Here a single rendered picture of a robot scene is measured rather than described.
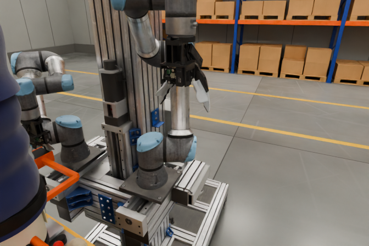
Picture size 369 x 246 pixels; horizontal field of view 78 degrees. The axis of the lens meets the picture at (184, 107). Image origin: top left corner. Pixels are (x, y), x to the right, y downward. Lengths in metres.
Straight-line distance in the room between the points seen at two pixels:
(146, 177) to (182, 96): 0.39
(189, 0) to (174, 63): 0.14
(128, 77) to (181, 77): 0.62
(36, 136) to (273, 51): 6.90
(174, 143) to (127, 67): 0.43
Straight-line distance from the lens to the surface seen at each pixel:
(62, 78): 1.14
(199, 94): 0.59
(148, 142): 1.00
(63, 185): 0.99
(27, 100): 1.05
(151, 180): 1.08
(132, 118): 1.22
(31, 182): 0.75
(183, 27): 0.56
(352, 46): 8.88
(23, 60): 1.49
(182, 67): 0.55
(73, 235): 0.98
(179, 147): 1.00
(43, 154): 1.19
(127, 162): 1.29
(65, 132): 1.32
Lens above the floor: 1.77
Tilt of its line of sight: 22 degrees down
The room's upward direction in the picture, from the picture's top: straight up
